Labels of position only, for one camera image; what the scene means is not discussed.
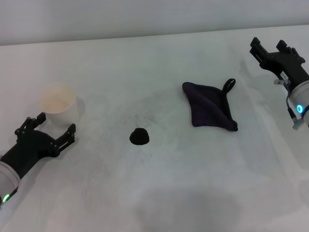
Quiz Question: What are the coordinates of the purple rag with loop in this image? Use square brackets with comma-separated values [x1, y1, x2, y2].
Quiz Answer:
[182, 78, 239, 132]

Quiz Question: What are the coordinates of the white paper cup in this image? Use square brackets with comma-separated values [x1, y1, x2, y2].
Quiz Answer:
[38, 82, 79, 129]

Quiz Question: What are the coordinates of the small black pile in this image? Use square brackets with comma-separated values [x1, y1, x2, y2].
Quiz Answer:
[129, 127, 151, 146]

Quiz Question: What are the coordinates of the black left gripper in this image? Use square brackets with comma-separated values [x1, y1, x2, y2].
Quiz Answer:
[0, 112, 78, 181]

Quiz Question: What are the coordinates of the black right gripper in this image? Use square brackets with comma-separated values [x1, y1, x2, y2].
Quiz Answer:
[249, 36, 309, 91]

